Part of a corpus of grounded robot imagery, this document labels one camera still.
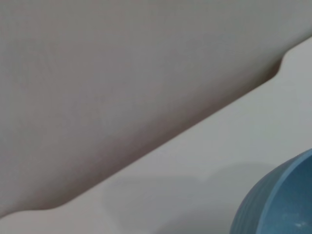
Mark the blue bowl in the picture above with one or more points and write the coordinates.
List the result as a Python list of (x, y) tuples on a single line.
[(280, 202)]

